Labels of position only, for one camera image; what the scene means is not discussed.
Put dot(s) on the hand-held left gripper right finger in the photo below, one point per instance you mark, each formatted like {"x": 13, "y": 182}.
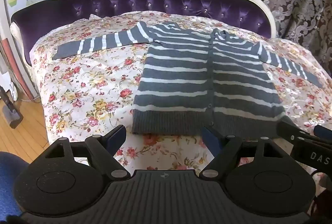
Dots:
{"x": 210, "y": 137}

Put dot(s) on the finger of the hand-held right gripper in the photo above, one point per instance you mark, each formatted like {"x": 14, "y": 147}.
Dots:
{"x": 293, "y": 132}
{"x": 324, "y": 132}

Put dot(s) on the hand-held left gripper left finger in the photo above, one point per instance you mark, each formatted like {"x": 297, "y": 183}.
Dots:
{"x": 116, "y": 136}

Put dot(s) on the grey white striped sweater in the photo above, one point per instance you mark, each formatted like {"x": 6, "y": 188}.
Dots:
{"x": 181, "y": 78}

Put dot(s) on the floral blanket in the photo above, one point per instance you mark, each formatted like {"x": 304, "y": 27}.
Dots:
{"x": 90, "y": 89}

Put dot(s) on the grey floor cleaning tool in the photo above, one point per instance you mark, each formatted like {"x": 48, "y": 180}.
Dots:
{"x": 9, "y": 109}

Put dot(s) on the blue cloth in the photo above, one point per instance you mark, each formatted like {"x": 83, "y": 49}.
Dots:
{"x": 10, "y": 182}

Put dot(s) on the red striped white panel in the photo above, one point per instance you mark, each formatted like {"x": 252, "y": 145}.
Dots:
{"x": 18, "y": 65}

